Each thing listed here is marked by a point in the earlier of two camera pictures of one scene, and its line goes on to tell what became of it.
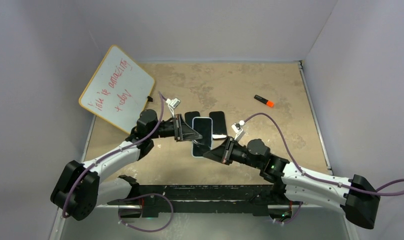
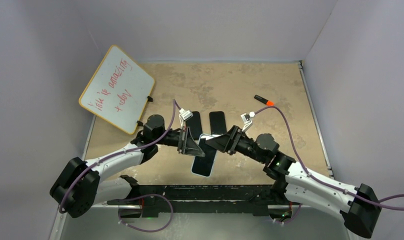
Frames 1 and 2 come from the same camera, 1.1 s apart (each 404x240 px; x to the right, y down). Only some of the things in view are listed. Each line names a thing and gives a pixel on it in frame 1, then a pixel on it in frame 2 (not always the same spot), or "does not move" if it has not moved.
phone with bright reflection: [203, 126] to [204, 165]
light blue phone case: [204, 126] to [202, 166]
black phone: [219, 131] does not move
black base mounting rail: [230, 199] does not move
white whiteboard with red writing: [118, 90] does not move
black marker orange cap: [268, 102] does not move
